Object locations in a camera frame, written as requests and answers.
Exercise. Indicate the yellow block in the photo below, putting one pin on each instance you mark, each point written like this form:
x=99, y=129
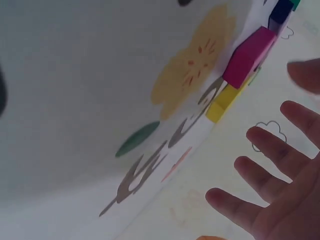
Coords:
x=222, y=103

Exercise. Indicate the person's right hand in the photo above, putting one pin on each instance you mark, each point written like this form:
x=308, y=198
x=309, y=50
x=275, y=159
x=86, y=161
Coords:
x=297, y=207

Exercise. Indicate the magenta block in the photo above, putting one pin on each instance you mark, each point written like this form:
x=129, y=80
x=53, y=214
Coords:
x=246, y=58

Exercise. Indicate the person's right thumb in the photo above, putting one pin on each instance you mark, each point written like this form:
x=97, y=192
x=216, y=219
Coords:
x=306, y=76

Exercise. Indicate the green block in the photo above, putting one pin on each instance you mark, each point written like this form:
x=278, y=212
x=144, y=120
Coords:
x=296, y=4

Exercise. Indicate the orange rounded object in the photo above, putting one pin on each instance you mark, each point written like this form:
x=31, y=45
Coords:
x=211, y=238

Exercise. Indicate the dark blue block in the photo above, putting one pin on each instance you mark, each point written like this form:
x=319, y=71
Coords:
x=281, y=12

